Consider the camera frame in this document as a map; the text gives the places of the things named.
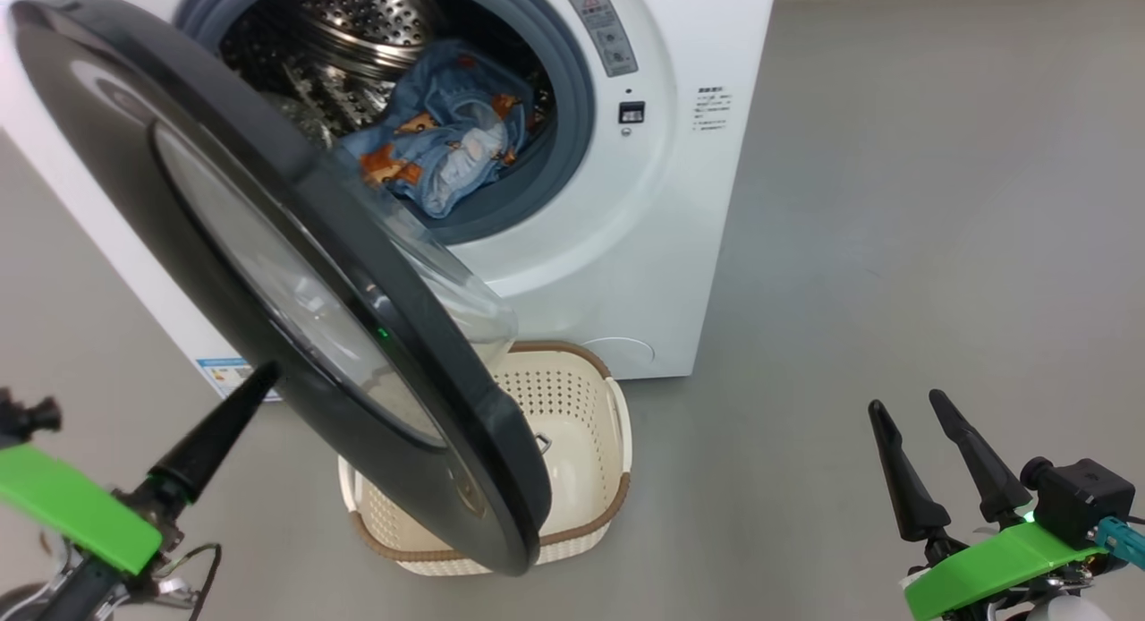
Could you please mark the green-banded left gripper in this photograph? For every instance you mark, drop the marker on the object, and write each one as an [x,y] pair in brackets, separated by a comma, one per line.
[72,505]

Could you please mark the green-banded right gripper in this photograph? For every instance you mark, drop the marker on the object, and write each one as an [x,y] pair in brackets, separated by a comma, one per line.
[993,567]

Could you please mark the black round glass washer door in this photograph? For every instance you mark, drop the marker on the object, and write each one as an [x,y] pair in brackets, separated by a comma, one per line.
[134,138]

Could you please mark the blue bear-print garment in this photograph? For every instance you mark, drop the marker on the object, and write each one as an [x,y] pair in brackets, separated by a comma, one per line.
[447,129]

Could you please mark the cream perforated laundry basket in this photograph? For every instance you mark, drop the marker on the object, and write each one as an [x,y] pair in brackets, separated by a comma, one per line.
[581,442]

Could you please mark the white front-load washing machine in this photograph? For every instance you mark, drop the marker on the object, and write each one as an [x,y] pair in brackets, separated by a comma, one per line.
[626,245]

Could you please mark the grey rubber door gasket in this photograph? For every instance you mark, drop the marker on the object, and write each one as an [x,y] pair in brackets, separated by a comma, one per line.
[572,93]

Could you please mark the blue energy label sticker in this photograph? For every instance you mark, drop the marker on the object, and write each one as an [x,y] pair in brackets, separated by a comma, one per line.
[224,375]

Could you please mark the round white filter cover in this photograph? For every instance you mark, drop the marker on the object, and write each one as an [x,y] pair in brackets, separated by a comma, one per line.
[626,353]

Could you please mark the small black text sticker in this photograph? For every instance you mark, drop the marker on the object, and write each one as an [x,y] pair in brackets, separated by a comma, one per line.
[714,111]

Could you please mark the grey warning sticker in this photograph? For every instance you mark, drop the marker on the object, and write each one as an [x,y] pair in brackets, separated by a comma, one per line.
[604,30]

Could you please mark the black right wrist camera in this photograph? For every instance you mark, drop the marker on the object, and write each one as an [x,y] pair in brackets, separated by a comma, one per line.
[1082,500]

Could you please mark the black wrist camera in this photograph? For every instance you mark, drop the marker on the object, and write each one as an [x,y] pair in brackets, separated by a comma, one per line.
[27,417]
[1082,500]

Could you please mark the teal right camera connector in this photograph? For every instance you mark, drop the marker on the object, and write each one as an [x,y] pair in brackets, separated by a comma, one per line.
[1123,540]

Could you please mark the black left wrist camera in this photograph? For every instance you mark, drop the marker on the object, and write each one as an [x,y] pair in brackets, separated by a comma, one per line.
[27,417]

